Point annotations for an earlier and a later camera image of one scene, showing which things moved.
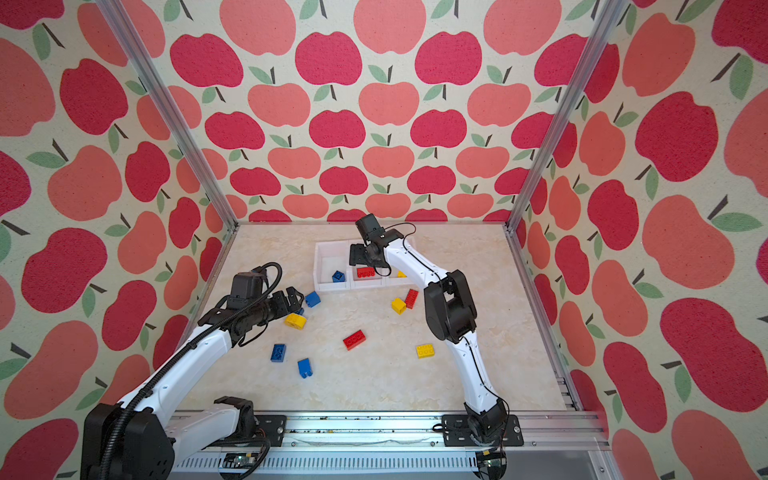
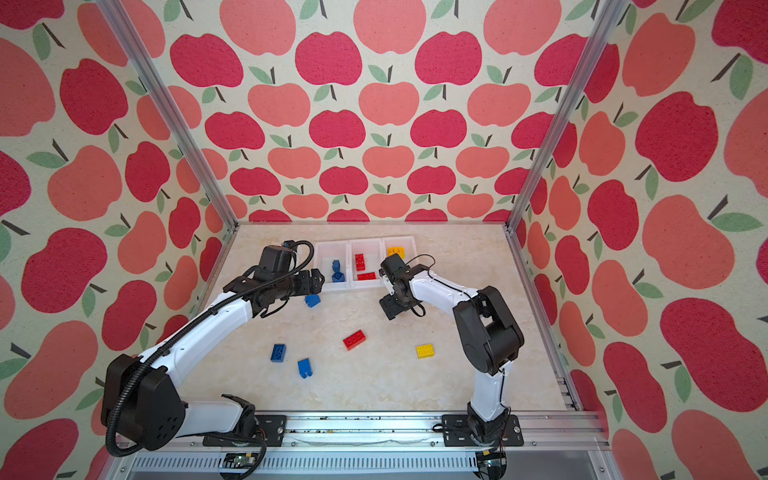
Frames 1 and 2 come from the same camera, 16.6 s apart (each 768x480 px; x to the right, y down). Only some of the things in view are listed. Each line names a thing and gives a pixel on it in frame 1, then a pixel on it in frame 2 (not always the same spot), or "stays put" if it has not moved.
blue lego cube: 312,299 stays put
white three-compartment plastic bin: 333,271 stays put
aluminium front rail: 404,446 stays put
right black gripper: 355,257 to 388,307
